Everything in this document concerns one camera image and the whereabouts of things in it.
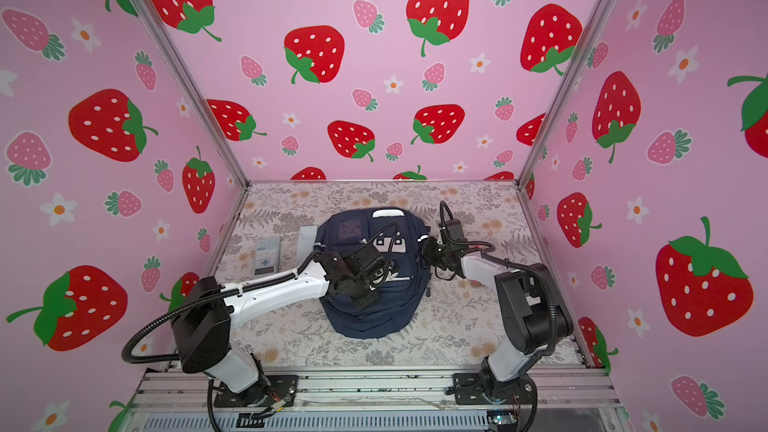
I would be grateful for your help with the navy blue student backpack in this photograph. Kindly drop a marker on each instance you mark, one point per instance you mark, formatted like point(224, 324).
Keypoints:
point(395, 232)

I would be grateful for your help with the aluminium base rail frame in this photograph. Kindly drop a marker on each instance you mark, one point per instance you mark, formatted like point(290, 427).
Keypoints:
point(402, 398)

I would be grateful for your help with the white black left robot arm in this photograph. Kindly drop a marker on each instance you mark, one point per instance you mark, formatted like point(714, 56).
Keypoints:
point(211, 311)

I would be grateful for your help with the aluminium corner post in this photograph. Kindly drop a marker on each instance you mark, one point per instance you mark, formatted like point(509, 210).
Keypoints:
point(185, 80)
point(591, 33)

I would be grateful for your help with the aluminium corner post right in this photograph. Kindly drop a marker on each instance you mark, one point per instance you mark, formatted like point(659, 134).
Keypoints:
point(591, 33)

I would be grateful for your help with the light blue calculator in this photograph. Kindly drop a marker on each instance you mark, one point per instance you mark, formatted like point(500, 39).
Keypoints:
point(266, 256)

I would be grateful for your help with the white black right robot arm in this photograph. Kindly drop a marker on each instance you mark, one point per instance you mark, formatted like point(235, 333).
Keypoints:
point(534, 316)

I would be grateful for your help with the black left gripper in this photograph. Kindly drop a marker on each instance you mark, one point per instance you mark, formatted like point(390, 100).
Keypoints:
point(370, 301)

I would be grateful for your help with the aluminium corner post left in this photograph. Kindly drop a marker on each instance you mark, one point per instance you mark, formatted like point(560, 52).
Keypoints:
point(185, 80)

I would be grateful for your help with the light blue calculator cover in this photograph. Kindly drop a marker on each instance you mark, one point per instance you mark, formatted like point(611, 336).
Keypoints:
point(306, 243)

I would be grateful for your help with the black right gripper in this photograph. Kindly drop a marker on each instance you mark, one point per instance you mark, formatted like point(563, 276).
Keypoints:
point(426, 250)

